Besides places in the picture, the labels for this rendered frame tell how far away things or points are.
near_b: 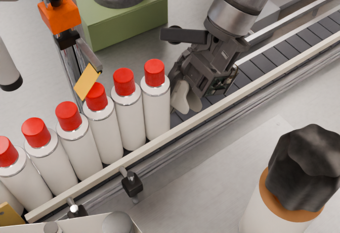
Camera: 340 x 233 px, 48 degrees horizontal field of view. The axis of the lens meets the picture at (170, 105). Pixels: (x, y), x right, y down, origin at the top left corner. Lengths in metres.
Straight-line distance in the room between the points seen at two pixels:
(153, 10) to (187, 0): 0.16
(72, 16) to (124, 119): 0.20
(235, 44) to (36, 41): 0.61
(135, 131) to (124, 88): 0.12
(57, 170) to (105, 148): 0.10
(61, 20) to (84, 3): 0.45
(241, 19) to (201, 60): 0.10
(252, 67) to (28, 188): 0.55
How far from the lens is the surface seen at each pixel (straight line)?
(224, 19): 0.61
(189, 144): 0.79
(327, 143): 0.45
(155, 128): 0.71
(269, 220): 0.54
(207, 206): 0.71
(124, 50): 0.99
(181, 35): 0.69
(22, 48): 1.06
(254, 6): 0.61
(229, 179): 0.73
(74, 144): 0.61
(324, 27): 1.05
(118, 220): 0.50
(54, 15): 0.55
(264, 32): 0.87
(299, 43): 0.99
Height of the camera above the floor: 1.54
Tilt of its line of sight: 54 degrees down
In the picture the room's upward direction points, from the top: straight up
